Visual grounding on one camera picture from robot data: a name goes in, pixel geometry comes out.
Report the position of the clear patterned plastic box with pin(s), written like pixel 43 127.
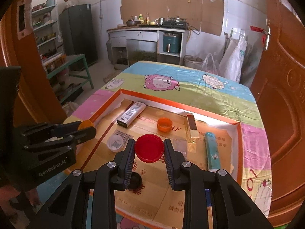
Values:
pixel 180 146

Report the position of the gold metallic box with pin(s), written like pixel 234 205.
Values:
pixel 191 131

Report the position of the yellow-orange bottle cap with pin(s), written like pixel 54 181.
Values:
pixel 87 124

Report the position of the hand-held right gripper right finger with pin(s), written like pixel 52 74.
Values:
pixel 168 167

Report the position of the cluttered storage shelf rack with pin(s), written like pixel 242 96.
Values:
pixel 47 33

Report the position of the black bottle cap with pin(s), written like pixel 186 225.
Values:
pixel 135 180

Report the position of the white bottle cap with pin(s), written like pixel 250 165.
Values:
pixel 114 143

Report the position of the dark grey refrigerator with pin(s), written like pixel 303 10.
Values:
pixel 78 35

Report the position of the white woven sack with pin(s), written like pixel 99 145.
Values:
pixel 234 57

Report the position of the wooden door frame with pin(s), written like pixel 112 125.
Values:
pixel 35 88

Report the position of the carved wooden door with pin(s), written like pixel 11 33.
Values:
pixel 281 100

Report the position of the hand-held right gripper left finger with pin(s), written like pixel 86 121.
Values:
pixel 131 167

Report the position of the cardboard sheet on wall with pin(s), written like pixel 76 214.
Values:
pixel 171 9

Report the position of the shallow cardboard tray box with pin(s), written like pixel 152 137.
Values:
pixel 147 210

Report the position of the beige round bin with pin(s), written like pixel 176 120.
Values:
pixel 192 62

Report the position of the black gas stove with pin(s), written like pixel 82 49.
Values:
pixel 176 24

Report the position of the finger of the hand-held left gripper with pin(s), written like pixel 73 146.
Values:
pixel 68 128
pixel 83 133

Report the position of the metal cooking pot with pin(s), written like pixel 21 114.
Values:
pixel 133 23

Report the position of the grey kitchen counter cabinet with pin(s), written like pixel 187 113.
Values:
pixel 143 40

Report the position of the red bottle cap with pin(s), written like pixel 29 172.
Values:
pixel 149 148

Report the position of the deep orange bottle cap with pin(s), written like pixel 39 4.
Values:
pixel 164 124

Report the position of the brown sauce bottle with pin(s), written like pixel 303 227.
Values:
pixel 147 18

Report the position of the clear plastic bag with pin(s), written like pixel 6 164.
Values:
pixel 209 64

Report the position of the yellow-capped bottle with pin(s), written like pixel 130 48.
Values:
pixel 141 19

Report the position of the teal floral box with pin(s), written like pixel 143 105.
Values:
pixel 212 151

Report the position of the metal door strike plate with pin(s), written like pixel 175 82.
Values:
pixel 23 20

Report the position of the white cartoon cat box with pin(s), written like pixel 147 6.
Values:
pixel 131 114

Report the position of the green wooden bench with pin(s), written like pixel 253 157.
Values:
pixel 71 63

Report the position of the teal air fryer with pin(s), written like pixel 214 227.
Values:
pixel 172 43

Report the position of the cartoon sheep printed blanket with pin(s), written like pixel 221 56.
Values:
pixel 190 88

